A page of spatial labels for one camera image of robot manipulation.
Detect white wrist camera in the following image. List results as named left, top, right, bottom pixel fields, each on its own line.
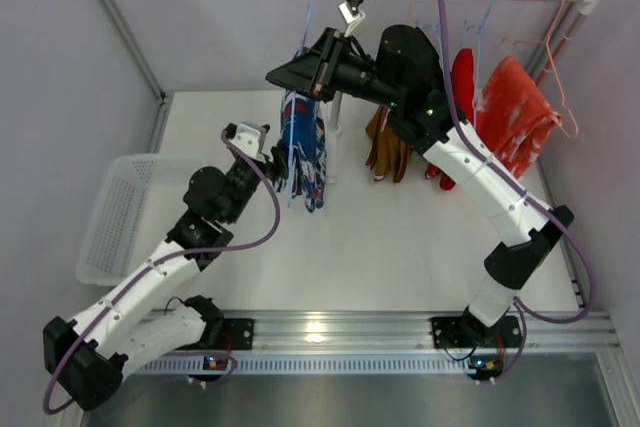
left=338, top=0, right=366, bottom=37
left=224, top=122, right=270, bottom=162

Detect red trousers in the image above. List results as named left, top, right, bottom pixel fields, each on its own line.
left=425, top=48, right=475, bottom=191

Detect aluminium mounting rail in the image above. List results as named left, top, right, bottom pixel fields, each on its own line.
left=75, top=309, right=621, bottom=354

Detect light blue wire hanger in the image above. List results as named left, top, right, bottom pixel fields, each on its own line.
left=282, top=1, right=321, bottom=208

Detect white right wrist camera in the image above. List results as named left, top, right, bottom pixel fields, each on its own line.
left=338, top=0, right=366, bottom=37

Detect white plastic basket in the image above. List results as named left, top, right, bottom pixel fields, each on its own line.
left=76, top=154, right=206, bottom=287

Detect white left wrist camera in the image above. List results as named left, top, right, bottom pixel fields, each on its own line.
left=224, top=122, right=270, bottom=162

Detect black trousers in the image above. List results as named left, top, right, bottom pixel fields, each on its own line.
left=415, top=27, right=445, bottom=92

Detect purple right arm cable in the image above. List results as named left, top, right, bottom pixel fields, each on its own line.
left=357, top=0, right=597, bottom=388

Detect orange white patterned trousers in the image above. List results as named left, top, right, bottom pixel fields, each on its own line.
left=476, top=56, right=562, bottom=178

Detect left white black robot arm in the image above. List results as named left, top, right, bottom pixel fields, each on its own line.
left=42, top=139, right=288, bottom=415

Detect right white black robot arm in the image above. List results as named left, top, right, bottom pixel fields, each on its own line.
left=266, top=24, right=574, bottom=358

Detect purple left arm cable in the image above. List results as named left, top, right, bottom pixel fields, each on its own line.
left=41, top=129, right=282, bottom=416

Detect blue white patterned trousers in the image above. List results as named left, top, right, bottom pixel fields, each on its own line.
left=277, top=90, right=327, bottom=213

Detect grey slotted cable duct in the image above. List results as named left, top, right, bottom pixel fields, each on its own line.
left=136, top=352, right=475, bottom=375

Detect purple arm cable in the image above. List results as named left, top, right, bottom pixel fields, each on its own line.
left=41, top=129, right=282, bottom=416
left=357, top=0, right=597, bottom=388

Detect brown mustard trousers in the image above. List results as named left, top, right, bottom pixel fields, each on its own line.
left=365, top=106, right=412, bottom=183

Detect pink hanger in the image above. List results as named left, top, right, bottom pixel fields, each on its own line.
left=380, top=0, right=415, bottom=133
left=501, top=0, right=580, bottom=139

